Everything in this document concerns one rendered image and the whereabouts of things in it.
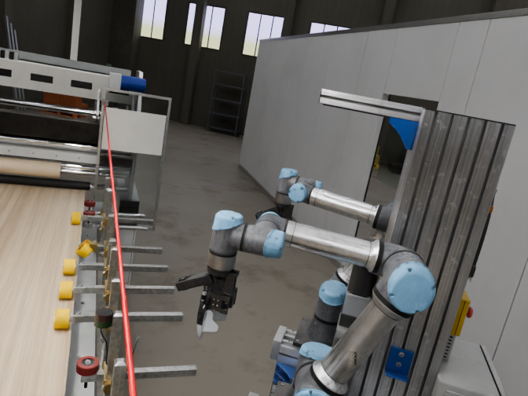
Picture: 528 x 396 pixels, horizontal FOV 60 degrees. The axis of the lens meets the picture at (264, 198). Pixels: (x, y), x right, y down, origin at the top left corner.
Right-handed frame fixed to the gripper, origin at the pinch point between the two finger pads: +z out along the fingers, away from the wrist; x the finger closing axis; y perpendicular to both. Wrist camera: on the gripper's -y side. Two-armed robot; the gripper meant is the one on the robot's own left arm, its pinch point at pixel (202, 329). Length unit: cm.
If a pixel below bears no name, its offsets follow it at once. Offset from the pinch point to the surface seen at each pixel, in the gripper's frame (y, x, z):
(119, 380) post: -24.2, 1.5, 26.5
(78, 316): -65, 39, 36
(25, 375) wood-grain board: -62, 7, 42
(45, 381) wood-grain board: -54, 7, 42
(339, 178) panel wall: 5, 467, 31
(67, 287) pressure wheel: -83, 56, 35
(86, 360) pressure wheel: -49, 24, 41
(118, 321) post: -37.9, 22.4, 20.9
